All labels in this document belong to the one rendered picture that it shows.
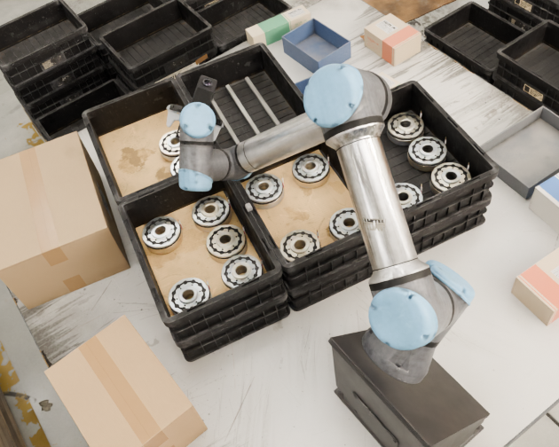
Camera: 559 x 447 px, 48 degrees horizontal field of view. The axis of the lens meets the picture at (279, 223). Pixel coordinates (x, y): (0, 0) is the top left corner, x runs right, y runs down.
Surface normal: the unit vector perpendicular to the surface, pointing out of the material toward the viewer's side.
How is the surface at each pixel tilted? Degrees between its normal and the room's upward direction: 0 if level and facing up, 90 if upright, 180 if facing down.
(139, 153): 0
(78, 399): 0
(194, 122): 47
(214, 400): 0
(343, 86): 42
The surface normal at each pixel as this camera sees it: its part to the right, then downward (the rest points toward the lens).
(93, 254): 0.39, 0.72
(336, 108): -0.57, -0.02
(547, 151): -0.11, -0.59
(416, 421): 0.46, -0.80
